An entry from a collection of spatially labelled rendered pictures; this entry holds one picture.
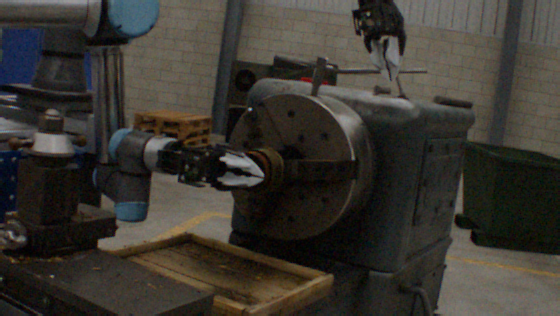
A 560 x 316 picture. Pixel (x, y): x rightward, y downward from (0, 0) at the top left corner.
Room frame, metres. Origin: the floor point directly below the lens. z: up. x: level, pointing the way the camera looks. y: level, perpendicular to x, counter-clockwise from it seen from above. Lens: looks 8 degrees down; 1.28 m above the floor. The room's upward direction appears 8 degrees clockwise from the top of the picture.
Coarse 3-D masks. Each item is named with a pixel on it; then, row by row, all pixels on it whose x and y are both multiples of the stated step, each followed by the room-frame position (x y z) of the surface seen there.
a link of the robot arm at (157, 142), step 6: (156, 138) 1.31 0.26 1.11; (162, 138) 1.30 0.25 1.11; (168, 138) 1.30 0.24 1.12; (150, 144) 1.29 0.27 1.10; (156, 144) 1.29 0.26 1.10; (162, 144) 1.28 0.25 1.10; (150, 150) 1.29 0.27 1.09; (156, 150) 1.28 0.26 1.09; (144, 156) 1.29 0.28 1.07; (150, 156) 1.28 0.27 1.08; (156, 156) 1.28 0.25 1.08; (150, 162) 1.29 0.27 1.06; (150, 168) 1.30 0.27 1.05; (156, 168) 1.29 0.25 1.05
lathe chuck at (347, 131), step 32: (288, 96) 1.38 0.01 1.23; (320, 96) 1.42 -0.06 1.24; (288, 128) 1.38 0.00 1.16; (320, 128) 1.34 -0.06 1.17; (352, 128) 1.35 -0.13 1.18; (288, 192) 1.37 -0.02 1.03; (320, 192) 1.33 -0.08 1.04; (352, 192) 1.30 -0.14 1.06; (288, 224) 1.36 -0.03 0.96; (320, 224) 1.33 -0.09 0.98
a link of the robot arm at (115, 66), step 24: (96, 48) 1.38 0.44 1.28; (120, 48) 1.40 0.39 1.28; (96, 72) 1.40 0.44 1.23; (120, 72) 1.41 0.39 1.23; (96, 96) 1.40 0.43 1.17; (120, 96) 1.42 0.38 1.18; (96, 120) 1.41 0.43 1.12; (120, 120) 1.42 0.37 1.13; (96, 144) 1.42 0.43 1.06; (96, 168) 1.44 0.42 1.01
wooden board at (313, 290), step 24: (168, 240) 1.32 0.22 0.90; (192, 240) 1.38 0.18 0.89; (216, 240) 1.36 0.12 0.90; (144, 264) 1.18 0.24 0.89; (168, 264) 1.20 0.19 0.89; (192, 264) 1.23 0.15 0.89; (240, 264) 1.27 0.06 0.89; (264, 264) 1.29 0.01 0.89; (288, 264) 1.26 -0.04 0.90; (216, 288) 1.11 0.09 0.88; (264, 288) 1.15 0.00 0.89; (288, 288) 1.17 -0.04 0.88; (312, 288) 1.15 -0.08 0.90; (216, 312) 1.00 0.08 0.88; (240, 312) 0.97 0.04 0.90; (264, 312) 1.00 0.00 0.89; (288, 312) 1.08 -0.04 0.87
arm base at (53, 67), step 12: (48, 60) 1.58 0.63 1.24; (60, 60) 1.58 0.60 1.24; (72, 60) 1.60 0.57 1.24; (36, 72) 1.59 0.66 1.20; (48, 72) 1.57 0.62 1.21; (60, 72) 1.58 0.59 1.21; (72, 72) 1.60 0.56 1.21; (84, 72) 1.65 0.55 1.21; (36, 84) 1.58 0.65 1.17; (48, 84) 1.57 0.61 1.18; (60, 84) 1.57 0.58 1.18; (72, 84) 1.59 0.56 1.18; (84, 84) 1.63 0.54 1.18
